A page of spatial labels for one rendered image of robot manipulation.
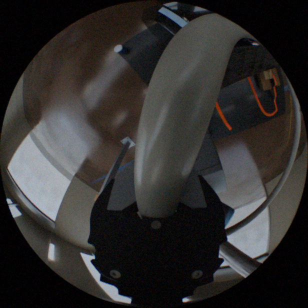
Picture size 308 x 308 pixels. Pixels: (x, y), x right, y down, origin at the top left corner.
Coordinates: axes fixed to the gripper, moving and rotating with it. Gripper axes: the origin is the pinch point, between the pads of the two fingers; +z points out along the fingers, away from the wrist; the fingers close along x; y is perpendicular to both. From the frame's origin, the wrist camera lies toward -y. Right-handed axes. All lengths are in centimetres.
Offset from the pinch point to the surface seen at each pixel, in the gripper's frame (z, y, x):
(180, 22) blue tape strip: 19, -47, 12
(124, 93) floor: 118, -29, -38
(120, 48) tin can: 84, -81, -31
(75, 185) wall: 260, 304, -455
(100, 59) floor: 104, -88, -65
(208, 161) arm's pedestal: 44, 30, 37
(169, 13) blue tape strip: 17, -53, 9
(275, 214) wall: -46, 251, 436
